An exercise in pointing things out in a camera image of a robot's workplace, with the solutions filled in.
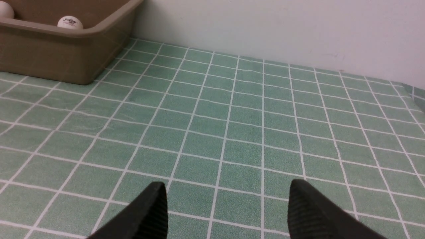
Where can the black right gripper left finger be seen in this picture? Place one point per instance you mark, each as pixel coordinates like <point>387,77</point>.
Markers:
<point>146,217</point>

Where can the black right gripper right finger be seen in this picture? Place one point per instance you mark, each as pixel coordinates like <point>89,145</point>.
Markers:
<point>311,215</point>

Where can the white ping-pong ball DHS logo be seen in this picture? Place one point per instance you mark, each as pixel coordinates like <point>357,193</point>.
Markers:
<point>70,22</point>

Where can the white ping-pong ball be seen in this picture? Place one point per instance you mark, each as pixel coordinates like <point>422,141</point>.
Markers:
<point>6,10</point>

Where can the green checkered tablecloth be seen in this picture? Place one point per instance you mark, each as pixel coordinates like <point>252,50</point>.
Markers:
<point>226,135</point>

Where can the brown plastic bin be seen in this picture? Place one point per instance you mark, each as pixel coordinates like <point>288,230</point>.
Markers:
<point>31,44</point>

